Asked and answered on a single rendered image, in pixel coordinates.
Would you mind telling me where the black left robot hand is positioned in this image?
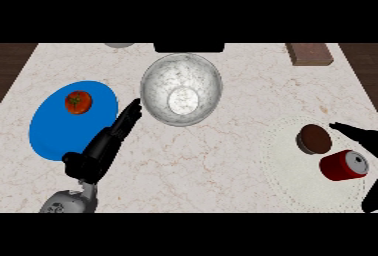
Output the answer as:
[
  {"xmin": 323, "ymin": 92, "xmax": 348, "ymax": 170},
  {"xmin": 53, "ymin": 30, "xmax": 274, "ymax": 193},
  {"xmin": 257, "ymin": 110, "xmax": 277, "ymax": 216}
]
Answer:
[{"xmin": 60, "ymin": 97, "xmax": 144, "ymax": 185}]

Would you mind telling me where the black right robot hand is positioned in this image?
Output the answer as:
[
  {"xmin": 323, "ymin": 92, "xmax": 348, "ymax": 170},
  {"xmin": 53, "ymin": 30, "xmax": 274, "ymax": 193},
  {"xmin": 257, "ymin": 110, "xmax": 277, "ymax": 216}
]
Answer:
[{"xmin": 328, "ymin": 121, "xmax": 378, "ymax": 214}]

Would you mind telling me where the red can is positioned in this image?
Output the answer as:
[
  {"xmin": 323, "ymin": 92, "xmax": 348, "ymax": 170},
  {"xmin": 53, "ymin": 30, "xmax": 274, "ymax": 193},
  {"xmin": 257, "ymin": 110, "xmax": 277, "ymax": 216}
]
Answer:
[{"xmin": 317, "ymin": 149, "xmax": 370, "ymax": 182}]

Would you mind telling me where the white round placemat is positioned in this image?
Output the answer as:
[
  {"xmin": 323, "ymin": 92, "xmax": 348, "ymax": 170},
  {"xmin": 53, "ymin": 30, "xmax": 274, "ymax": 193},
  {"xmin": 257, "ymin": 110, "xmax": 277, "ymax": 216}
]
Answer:
[{"xmin": 255, "ymin": 115, "xmax": 378, "ymax": 213}]

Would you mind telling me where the white marbled bowl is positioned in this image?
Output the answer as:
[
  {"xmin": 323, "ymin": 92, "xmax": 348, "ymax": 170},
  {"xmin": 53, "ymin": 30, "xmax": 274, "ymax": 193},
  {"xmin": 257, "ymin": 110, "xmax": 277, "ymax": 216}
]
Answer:
[{"xmin": 139, "ymin": 52, "xmax": 224, "ymax": 128}]

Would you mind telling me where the brown cupcake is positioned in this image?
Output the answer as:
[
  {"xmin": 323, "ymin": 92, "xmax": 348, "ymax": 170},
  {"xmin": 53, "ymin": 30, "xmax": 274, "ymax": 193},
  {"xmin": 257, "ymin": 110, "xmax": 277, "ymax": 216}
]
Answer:
[{"xmin": 295, "ymin": 123, "xmax": 333, "ymax": 156}]

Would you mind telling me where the blue oval plate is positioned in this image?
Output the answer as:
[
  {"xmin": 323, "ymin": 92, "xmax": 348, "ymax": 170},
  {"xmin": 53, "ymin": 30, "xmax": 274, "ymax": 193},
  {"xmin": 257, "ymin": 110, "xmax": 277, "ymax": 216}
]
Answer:
[{"xmin": 28, "ymin": 80, "xmax": 119, "ymax": 162}]

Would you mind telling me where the red tomato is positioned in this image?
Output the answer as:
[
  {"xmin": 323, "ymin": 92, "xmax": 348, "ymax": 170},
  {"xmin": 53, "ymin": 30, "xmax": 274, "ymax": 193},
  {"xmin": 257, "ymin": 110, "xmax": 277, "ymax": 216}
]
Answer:
[{"xmin": 63, "ymin": 90, "xmax": 94, "ymax": 115}]

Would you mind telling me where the brown wooden block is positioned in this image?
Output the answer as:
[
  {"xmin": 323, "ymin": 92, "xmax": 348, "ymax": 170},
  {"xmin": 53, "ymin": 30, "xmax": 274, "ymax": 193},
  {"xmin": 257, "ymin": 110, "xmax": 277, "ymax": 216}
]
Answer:
[{"xmin": 285, "ymin": 43, "xmax": 335, "ymax": 67}]

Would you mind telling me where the small grey round object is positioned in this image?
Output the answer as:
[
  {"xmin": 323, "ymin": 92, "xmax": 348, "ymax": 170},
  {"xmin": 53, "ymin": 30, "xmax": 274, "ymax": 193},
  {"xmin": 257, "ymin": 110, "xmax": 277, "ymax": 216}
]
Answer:
[{"xmin": 103, "ymin": 43, "xmax": 136, "ymax": 49}]

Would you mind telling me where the black appliance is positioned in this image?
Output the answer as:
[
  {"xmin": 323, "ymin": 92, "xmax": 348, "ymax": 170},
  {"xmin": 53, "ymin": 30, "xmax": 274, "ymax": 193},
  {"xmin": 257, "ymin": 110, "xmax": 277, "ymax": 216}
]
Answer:
[{"xmin": 152, "ymin": 43, "xmax": 226, "ymax": 54}]

